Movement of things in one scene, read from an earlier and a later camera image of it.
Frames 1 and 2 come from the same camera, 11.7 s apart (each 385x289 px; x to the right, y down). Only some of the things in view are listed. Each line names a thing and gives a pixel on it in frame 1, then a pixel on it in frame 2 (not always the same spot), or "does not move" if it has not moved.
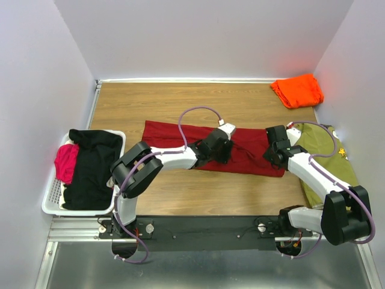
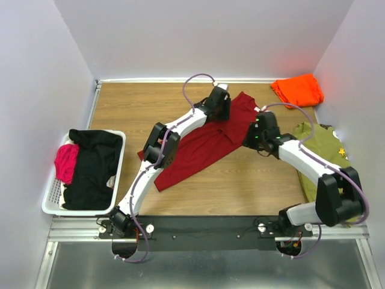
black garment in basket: (95, 156) does not move
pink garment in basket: (66, 161) does not move
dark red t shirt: (249, 147) → (210, 144)
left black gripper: (227, 149) → (224, 116)
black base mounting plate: (198, 233) does not move
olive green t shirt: (317, 139) does not move
